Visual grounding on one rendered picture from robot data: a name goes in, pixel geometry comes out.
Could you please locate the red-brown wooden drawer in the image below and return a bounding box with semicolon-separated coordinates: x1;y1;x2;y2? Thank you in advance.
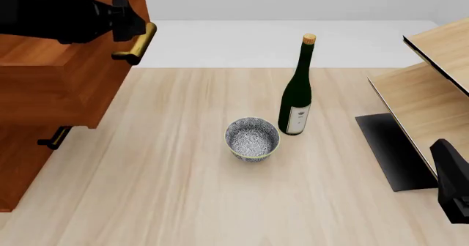
0;0;154;130

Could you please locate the blue patterned bowl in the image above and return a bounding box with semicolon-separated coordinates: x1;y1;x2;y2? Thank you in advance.
224;116;281;163

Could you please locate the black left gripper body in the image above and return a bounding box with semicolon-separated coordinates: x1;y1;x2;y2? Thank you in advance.
111;0;133;42

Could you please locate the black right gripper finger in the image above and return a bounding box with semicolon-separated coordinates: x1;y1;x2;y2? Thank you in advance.
429;138;469;200

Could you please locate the red-brown wooden cabinet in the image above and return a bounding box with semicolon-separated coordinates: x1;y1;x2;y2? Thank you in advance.
0;124;56;213

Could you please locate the dark green wine bottle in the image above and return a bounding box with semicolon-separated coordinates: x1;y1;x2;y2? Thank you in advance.
278;33;318;137

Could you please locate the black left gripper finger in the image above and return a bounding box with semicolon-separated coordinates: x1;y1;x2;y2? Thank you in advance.
126;7;148;40

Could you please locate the brass drawer handle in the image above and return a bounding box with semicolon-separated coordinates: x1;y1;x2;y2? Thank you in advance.
37;125;73;152
111;21;158;66

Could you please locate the pale wooden shelf rack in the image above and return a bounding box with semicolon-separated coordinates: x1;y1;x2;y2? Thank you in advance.
354;15;469;193

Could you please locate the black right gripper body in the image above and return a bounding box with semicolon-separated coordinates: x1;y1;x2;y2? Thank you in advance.
437;193;469;226

